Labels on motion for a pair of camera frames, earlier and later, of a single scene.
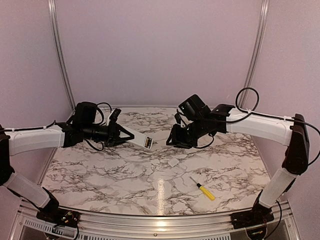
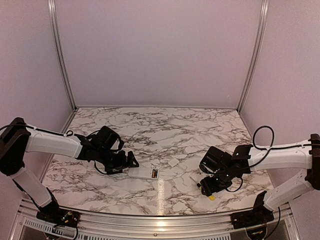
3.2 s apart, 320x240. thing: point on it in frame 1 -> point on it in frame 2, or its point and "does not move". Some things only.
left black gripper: [112, 134] -> [122, 163]
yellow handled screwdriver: [204, 190] does not move
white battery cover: [173, 162] does not move
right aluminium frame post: [256, 51] does not move
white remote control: [139, 139] -> [141, 172]
